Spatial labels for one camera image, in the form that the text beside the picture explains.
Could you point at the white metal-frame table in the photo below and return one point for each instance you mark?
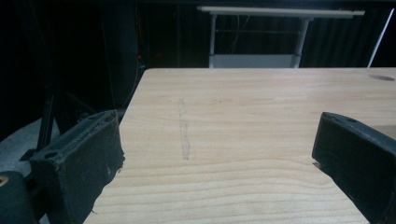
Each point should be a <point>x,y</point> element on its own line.
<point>280,12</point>

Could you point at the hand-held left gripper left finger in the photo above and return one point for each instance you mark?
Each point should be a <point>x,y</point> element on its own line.
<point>77,161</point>

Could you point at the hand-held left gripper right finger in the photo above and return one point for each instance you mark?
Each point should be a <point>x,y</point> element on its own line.
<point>358,155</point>

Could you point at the white slanted pole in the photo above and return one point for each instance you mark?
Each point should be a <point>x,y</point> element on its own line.
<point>381,37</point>

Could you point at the black stand leg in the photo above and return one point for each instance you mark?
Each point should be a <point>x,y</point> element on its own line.
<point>46,124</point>

